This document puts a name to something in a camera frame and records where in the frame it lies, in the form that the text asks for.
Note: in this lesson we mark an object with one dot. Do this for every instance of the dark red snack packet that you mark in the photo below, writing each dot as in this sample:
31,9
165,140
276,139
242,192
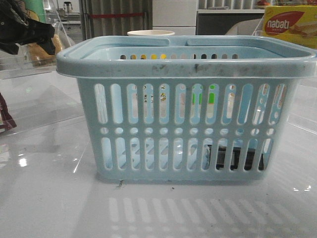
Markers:
6,120

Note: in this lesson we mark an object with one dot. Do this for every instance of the dark tissue pack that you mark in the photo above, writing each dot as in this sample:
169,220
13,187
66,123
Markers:
221,152

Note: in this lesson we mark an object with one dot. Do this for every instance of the yellow nabati wafer box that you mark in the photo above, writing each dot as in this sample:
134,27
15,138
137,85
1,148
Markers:
295,13

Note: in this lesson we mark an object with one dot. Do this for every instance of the light blue plastic basket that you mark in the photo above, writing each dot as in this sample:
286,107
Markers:
158,108

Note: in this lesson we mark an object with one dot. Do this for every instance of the white drawer cabinet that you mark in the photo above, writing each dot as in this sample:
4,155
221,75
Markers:
178,16

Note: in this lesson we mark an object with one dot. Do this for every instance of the green cartoon printed can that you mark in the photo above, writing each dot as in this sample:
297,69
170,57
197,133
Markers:
34,9

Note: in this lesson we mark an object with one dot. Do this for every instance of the clear acrylic shelf left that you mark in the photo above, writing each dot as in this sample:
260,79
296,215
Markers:
35,94

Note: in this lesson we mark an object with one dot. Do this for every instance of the clear acrylic stand right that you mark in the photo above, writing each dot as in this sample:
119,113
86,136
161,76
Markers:
260,28

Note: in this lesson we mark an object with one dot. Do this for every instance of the bagged sliced bread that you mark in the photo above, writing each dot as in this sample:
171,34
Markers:
39,57

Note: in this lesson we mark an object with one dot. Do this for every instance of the white paper cup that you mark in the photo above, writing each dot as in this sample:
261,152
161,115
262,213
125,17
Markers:
150,33

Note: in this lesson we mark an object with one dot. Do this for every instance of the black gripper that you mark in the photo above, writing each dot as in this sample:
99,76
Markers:
16,28

